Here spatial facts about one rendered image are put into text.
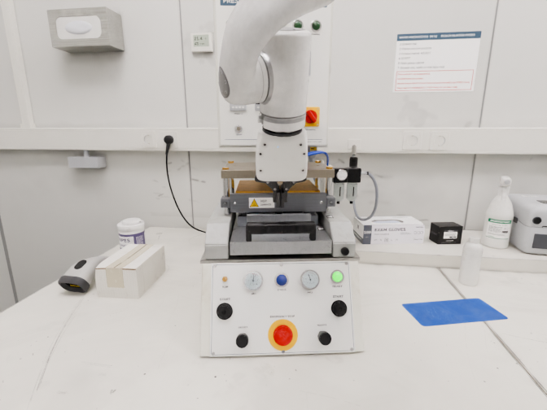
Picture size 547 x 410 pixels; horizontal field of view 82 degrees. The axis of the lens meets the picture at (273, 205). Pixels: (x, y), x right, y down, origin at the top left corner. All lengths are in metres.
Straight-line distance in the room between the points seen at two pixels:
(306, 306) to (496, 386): 0.37
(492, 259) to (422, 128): 0.53
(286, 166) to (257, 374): 0.40
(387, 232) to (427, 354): 0.54
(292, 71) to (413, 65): 0.94
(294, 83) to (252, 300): 0.43
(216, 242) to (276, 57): 0.38
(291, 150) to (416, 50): 0.94
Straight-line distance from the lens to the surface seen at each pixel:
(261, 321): 0.70
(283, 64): 0.54
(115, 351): 0.80
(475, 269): 1.11
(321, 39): 1.01
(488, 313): 1.00
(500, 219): 1.33
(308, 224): 0.67
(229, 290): 0.69
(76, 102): 1.76
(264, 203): 0.75
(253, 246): 0.68
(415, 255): 1.18
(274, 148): 0.59
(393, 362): 0.74
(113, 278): 0.98
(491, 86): 1.52
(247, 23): 0.48
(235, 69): 0.49
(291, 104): 0.56
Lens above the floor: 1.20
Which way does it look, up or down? 13 degrees down
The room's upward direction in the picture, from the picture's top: straight up
